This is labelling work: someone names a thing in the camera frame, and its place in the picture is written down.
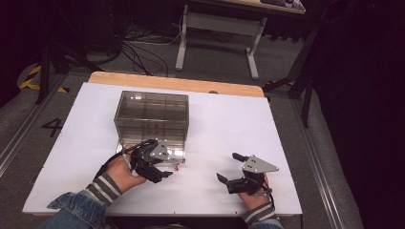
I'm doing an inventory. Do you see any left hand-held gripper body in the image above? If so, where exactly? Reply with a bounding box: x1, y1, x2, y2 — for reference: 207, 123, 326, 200
129, 138, 170, 184

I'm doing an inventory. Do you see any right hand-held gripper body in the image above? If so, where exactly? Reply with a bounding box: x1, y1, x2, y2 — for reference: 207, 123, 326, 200
226, 155, 280, 196

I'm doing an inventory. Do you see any clear smoky plastic drawer box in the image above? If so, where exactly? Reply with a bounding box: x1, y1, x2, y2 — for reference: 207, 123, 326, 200
113, 90, 190, 151

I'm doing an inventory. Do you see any person's right hand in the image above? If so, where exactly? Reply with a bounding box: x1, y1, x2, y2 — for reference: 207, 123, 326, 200
236, 173, 272, 212

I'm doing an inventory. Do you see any person's left hand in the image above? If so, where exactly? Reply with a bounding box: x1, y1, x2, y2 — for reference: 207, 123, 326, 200
105, 144, 148, 194

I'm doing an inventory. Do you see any white board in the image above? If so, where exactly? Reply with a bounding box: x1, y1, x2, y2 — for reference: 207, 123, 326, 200
22, 81, 304, 218

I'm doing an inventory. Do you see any wooden table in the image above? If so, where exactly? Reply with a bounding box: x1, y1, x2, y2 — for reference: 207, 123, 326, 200
87, 71, 266, 98

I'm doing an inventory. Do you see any black metal stand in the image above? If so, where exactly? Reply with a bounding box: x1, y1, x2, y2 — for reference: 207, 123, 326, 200
263, 25, 321, 129

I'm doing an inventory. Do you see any desk with white legs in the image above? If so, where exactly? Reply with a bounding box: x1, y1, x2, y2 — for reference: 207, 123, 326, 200
174, 0, 308, 80

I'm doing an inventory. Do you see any black tripod stand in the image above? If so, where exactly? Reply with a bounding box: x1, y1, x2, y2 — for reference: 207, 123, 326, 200
33, 31, 108, 106

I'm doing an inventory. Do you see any colourful mat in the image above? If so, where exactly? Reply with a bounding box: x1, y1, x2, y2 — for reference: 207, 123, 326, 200
259, 0, 307, 11

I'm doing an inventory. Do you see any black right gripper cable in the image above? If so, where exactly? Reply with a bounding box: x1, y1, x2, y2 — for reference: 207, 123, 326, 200
254, 185, 277, 211

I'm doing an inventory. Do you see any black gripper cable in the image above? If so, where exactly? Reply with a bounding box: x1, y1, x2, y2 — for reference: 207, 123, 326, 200
254, 185, 277, 211
93, 138, 160, 181

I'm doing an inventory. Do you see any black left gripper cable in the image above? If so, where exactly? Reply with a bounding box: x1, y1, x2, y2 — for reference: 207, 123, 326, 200
93, 138, 160, 181

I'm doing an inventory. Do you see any aluminium floor rail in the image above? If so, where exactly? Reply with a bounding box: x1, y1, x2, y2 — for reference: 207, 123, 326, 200
0, 74, 69, 178
288, 94, 347, 229

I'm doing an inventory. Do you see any bundle of floor cables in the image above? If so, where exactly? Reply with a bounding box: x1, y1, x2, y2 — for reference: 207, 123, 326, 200
118, 15, 184, 78

